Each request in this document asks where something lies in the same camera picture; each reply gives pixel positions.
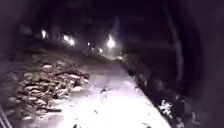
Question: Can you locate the tree trunk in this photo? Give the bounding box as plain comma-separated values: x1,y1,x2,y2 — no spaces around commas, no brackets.
161,0,186,84

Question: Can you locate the leaf-strewn ground slope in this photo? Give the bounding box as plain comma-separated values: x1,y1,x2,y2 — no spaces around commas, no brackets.
0,39,111,122

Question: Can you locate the building with lit windows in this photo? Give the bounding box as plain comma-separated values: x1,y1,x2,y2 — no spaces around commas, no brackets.
18,23,79,48

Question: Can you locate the grey concrete path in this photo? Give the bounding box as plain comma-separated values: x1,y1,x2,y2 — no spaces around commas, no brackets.
20,59,172,128

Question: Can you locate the dark verge with plants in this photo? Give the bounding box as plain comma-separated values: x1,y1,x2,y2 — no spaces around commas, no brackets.
117,56,224,128

